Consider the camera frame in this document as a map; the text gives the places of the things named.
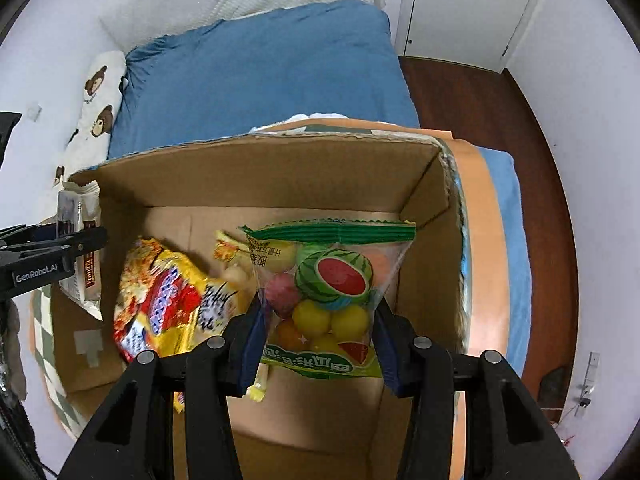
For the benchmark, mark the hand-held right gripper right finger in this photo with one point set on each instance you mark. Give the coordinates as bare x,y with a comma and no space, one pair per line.
386,360

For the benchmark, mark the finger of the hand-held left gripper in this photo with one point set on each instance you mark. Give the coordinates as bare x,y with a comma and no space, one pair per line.
30,236
60,255

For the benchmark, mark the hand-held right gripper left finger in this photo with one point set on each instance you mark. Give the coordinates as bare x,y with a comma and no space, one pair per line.
254,345

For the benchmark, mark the white brown snack packet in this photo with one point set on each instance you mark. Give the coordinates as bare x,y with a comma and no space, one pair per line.
82,210

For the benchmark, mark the clear fruit candy bag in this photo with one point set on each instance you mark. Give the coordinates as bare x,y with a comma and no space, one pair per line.
330,275

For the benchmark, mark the cardboard box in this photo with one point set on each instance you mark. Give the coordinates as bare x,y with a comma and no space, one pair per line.
300,175

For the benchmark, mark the bear print cloth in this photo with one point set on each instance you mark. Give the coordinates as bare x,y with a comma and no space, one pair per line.
95,110

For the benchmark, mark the green white checkered mat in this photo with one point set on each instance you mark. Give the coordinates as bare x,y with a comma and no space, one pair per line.
45,345

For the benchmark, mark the small yellow candy packet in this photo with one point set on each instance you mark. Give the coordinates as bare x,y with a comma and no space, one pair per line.
227,250

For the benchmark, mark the yellow red snack packet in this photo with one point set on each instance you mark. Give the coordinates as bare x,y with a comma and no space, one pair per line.
165,300

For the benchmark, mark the light blue sheet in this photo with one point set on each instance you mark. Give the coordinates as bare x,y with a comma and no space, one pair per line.
515,260

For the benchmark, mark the metal door stopper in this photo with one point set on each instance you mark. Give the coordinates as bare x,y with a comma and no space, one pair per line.
589,380

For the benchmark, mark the small white cloth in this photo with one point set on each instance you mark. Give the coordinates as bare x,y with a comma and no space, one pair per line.
320,116

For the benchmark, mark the blue quilt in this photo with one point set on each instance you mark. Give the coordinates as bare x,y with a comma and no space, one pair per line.
250,70

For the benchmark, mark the white door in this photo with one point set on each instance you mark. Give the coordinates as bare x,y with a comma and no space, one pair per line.
460,5

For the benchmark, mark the white wall socket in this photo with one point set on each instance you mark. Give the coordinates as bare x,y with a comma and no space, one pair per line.
35,112

